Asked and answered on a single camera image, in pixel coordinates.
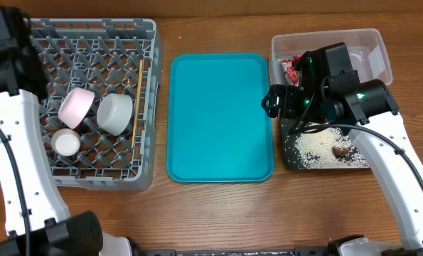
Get white paper cup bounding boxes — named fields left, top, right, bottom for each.
left=51, top=129, right=80, bottom=156

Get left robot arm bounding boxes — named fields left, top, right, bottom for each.
left=0, top=6, right=138, bottom=255

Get grey dishwasher rack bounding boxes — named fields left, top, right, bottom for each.
left=0, top=18, right=164, bottom=191

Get white rice leftovers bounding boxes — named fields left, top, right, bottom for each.
left=285, top=122, right=370, bottom=169

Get teal serving tray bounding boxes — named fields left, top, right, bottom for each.
left=166, top=53, right=274, bottom=183

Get wooden chopstick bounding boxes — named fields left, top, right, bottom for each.
left=132, top=59, right=144, bottom=149

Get black plastic tray bin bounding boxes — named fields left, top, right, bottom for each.
left=279, top=115, right=372, bottom=171

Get brown food chunk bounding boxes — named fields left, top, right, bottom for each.
left=332, top=146, right=349, bottom=159

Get red sauce packet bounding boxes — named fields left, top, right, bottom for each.
left=281, top=55, right=301, bottom=87

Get clear plastic bin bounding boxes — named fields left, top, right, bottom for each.
left=269, top=28, right=393, bottom=85

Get pink bowl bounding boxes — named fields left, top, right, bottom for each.
left=58, top=87, right=95, bottom=129

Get grey green bowl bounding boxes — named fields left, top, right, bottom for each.
left=97, top=93, right=133, bottom=136

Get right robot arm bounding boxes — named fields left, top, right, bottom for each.
left=262, top=42, right=423, bottom=255

